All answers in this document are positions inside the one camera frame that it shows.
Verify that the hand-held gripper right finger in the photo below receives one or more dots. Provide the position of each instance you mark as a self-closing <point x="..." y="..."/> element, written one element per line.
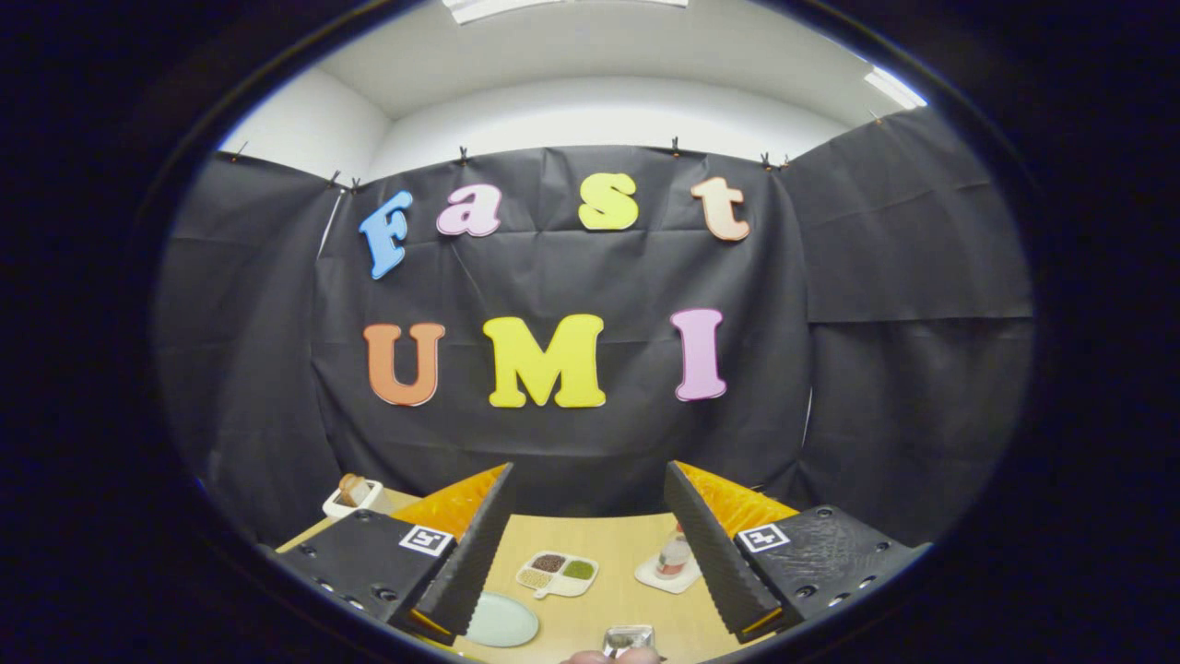
<point x="710" y="563"/>

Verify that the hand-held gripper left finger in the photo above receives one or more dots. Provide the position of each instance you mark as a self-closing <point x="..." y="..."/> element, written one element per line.
<point x="470" y="563"/>

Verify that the clear bottle with red cap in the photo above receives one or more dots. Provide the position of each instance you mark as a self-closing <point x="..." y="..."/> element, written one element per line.
<point x="673" y="556"/>

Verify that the white square coaster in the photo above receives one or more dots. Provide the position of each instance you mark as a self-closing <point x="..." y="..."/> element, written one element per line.
<point x="657" y="581"/>

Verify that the light green plate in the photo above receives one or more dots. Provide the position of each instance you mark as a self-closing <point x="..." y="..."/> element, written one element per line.
<point x="502" y="620"/>

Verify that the white divided tray with beans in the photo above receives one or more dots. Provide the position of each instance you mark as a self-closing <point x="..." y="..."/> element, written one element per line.
<point x="567" y="588"/>

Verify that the perforated metal basket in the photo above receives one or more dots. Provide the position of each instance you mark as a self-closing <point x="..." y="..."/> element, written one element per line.
<point x="629" y="638"/>

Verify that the brown bread slice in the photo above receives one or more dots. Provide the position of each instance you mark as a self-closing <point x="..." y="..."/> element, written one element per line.
<point x="353" y="489"/>

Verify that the white toaster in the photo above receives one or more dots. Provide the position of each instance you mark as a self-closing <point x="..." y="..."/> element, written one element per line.
<point x="334" y="509"/>

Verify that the small ceiling light panel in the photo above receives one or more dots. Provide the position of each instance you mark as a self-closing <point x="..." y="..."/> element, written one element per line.
<point x="894" y="88"/>

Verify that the long ceiling light panel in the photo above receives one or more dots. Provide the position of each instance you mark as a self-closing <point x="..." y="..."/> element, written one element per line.
<point x="553" y="7"/>

